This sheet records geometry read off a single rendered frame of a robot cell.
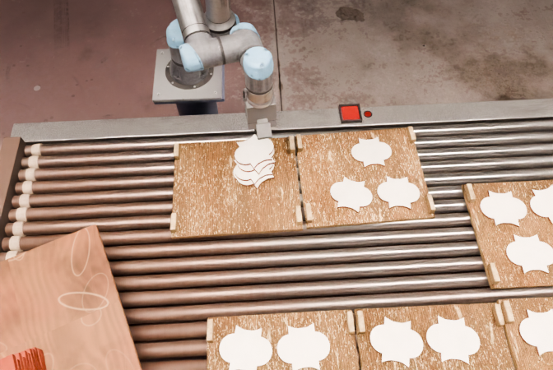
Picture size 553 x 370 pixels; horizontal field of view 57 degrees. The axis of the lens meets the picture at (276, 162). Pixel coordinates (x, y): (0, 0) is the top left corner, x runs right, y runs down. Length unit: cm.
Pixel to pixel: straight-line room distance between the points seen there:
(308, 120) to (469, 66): 181
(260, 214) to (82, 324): 60
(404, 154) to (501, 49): 197
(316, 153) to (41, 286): 93
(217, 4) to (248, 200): 66
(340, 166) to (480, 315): 61
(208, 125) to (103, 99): 149
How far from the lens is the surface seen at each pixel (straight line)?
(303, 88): 312
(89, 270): 152
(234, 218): 161
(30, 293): 156
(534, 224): 179
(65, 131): 195
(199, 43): 137
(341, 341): 149
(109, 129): 190
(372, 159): 173
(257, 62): 129
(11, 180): 187
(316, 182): 167
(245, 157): 165
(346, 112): 185
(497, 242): 171
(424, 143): 184
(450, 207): 174
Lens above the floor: 238
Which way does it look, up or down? 58 degrees down
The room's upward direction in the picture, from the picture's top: straight up
